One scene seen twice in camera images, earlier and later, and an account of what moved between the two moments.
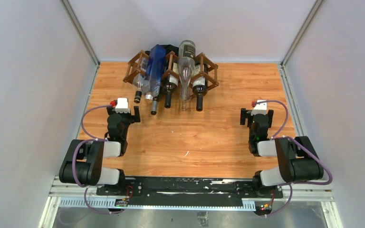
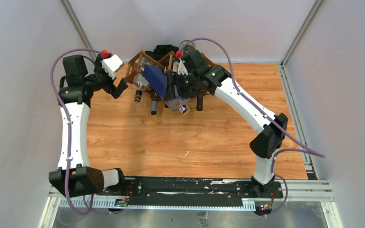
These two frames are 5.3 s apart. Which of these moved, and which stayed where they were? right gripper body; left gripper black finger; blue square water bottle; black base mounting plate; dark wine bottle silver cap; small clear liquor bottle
Moved: blue square water bottle; left gripper black finger; right gripper body
Stayed: small clear liquor bottle; black base mounting plate; dark wine bottle silver cap
